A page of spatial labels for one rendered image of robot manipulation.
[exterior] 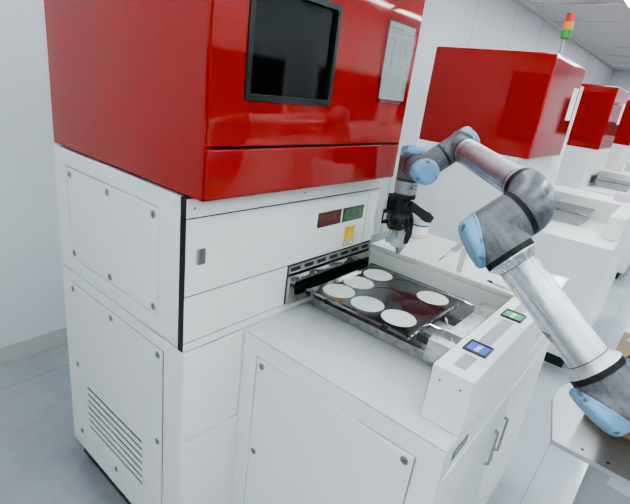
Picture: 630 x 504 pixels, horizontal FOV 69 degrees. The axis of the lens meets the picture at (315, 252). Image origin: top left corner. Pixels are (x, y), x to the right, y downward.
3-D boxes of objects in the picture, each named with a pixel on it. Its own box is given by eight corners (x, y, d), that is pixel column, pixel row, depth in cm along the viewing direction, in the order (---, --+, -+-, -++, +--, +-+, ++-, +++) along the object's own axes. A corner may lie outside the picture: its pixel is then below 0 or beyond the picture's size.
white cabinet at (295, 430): (226, 536, 158) (242, 330, 130) (377, 410, 229) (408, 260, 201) (382, 697, 121) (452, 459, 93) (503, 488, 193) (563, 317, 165)
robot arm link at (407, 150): (406, 147, 140) (398, 143, 148) (400, 182, 144) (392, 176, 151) (430, 149, 141) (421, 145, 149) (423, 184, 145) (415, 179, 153)
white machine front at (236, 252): (177, 349, 116) (180, 196, 102) (359, 275, 177) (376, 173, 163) (184, 354, 114) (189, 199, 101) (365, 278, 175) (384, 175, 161)
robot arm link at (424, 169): (443, 147, 130) (429, 142, 140) (409, 170, 131) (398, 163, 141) (455, 170, 133) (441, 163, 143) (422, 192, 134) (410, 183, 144)
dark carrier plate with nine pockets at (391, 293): (310, 290, 142) (310, 288, 141) (370, 266, 167) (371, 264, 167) (407, 336, 122) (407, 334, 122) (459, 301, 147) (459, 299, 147)
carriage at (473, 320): (422, 358, 121) (424, 348, 120) (474, 317, 148) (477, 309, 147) (450, 371, 116) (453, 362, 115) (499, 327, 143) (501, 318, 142)
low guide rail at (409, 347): (311, 305, 148) (312, 296, 147) (315, 303, 150) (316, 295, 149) (455, 377, 120) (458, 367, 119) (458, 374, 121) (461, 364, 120)
